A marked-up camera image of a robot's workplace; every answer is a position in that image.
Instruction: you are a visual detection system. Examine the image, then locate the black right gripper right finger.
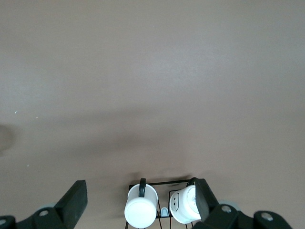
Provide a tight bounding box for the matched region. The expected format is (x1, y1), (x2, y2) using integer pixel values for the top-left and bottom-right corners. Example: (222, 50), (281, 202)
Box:
(190, 178), (294, 229)

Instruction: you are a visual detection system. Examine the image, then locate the white mug with dotted mark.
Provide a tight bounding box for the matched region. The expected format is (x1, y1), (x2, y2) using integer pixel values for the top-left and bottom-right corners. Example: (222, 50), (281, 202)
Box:
(168, 177), (202, 225)

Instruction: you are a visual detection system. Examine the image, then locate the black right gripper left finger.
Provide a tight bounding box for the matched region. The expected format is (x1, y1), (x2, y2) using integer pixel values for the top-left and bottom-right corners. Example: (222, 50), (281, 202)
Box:
(0, 180), (88, 229)

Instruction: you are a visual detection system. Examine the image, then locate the white mug black handle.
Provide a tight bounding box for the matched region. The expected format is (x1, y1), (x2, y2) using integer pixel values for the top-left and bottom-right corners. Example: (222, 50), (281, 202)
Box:
(124, 177), (159, 229)

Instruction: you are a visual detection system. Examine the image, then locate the black wire mug rack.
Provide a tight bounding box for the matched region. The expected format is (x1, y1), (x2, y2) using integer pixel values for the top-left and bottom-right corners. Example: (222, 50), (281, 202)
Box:
(125, 177), (198, 229)

